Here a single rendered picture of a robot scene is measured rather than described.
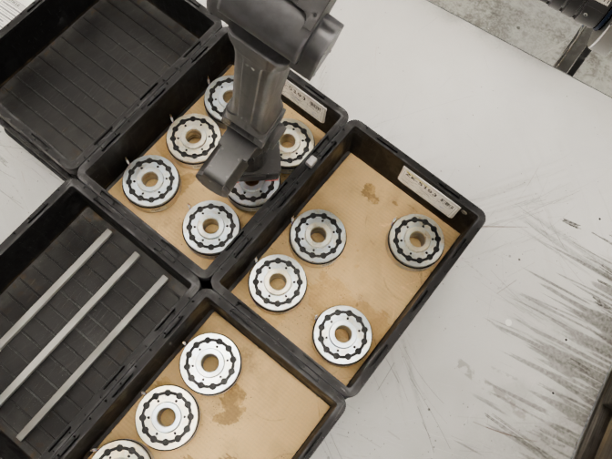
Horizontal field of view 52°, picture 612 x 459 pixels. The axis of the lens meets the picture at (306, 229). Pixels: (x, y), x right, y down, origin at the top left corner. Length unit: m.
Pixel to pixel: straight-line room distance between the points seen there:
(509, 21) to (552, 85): 1.01
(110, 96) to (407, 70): 0.66
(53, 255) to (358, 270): 0.55
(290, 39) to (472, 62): 1.06
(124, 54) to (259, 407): 0.74
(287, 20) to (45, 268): 0.81
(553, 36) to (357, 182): 1.53
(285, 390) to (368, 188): 0.41
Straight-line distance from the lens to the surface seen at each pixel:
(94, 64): 1.35
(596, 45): 1.13
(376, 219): 1.18
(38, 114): 1.32
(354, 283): 1.14
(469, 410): 1.29
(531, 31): 2.57
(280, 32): 0.51
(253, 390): 1.10
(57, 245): 1.21
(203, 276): 1.03
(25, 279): 1.21
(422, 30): 1.55
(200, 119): 1.21
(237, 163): 0.91
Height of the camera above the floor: 1.93
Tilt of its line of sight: 72 degrees down
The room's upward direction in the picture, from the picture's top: 11 degrees clockwise
